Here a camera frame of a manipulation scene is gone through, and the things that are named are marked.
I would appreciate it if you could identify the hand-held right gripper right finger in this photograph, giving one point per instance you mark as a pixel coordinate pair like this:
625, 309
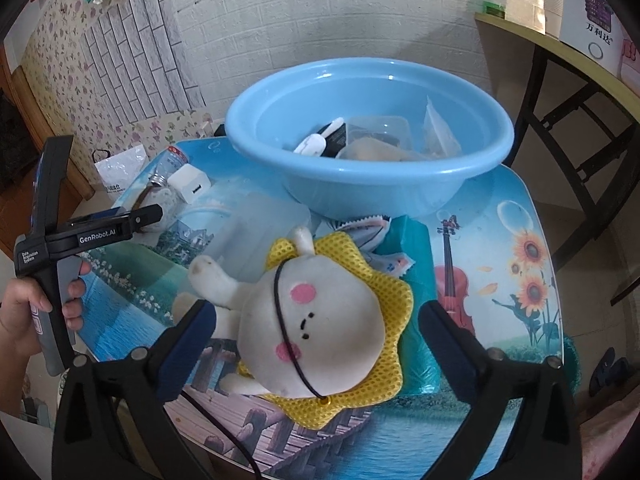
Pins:
445, 345

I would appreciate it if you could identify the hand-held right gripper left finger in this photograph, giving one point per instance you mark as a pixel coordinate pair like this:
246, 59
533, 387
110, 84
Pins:
192, 345

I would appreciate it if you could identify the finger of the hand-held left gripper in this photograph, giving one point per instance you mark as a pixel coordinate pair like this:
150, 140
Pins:
147, 216

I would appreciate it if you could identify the frosted clear plastic box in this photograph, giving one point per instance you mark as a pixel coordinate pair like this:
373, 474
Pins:
260, 230

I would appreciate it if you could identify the white plush toy yellow mesh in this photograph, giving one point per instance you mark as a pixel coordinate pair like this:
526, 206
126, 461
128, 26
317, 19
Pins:
310, 320

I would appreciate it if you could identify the blue plastic basin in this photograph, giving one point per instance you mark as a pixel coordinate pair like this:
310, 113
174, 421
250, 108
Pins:
400, 185

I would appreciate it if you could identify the clear bag of sticks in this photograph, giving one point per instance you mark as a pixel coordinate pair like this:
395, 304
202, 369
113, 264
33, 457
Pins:
380, 130

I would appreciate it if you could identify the person's left forearm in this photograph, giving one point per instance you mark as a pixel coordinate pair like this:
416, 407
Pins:
10, 380

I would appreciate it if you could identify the printed glass desktop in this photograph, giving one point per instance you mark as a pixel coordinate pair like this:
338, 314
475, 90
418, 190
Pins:
500, 260

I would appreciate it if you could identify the person's left hand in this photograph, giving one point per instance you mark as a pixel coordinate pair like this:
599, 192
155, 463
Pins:
22, 310

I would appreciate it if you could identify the white charger cube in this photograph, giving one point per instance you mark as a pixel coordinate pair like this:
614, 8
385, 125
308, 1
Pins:
187, 182

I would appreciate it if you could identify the white plastic bag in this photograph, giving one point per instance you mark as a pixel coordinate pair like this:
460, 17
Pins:
120, 170

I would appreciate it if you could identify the teal tissue pack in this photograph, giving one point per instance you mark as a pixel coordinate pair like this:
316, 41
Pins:
415, 260

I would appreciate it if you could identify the small blue orange packet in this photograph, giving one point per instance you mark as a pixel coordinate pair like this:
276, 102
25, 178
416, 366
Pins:
395, 263

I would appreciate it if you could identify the black power adapter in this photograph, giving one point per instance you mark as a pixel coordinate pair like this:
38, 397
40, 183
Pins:
221, 130

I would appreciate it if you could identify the dark hanging garment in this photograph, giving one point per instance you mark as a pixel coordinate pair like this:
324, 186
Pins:
10, 135

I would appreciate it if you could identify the striped snack packet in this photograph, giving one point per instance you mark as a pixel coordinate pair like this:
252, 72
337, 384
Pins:
365, 232

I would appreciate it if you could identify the wooden door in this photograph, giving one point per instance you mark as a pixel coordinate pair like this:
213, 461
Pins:
37, 105

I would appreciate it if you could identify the dark slipper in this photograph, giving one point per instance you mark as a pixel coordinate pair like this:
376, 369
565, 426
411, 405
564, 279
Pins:
623, 370
600, 372

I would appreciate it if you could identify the black packet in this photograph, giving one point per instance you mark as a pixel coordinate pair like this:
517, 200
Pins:
337, 140

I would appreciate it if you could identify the clear plastic bag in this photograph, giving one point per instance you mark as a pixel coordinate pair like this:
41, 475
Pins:
440, 130

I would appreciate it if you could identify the small green box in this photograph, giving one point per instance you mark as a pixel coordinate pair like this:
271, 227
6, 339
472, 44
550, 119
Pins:
494, 8

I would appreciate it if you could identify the white box purple print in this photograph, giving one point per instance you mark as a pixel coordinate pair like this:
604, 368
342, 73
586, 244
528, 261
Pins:
595, 20

